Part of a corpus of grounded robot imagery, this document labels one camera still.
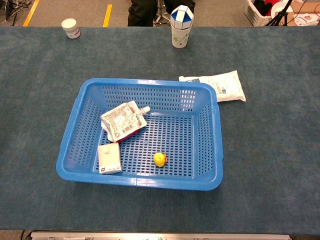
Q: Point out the white spouted drink pouch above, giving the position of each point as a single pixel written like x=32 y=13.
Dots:
x=122 y=121

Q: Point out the yellow chick toy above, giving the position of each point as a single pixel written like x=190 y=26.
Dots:
x=159 y=160

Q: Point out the blue plastic perforated basket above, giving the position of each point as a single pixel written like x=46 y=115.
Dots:
x=162 y=135

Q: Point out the small pink white carton box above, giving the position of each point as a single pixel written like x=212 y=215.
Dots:
x=108 y=157

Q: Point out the white wet wipes pack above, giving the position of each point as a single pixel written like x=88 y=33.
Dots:
x=227 y=86

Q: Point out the white paper cup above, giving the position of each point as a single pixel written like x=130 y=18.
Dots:
x=180 y=37

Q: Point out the chrome stool base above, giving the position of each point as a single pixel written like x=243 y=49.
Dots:
x=161 y=17

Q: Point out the blue white snake cube puzzle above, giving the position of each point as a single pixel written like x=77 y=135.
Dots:
x=182 y=17

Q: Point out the person in black trousers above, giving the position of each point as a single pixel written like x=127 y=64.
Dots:
x=140 y=12

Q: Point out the blue-green table cloth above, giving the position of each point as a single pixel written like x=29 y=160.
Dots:
x=37 y=100

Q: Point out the white jar with red label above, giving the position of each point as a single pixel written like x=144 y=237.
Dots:
x=71 y=28

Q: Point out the white plastic laundry basket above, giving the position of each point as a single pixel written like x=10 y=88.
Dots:
x=253 y=15

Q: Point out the black tripod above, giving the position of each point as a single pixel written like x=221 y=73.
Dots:
x=280 y=15

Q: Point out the cardboard box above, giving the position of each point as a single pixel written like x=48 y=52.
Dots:
x=302 y=6

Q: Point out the aluminium profile rail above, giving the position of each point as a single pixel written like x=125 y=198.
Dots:
x=150 y=236

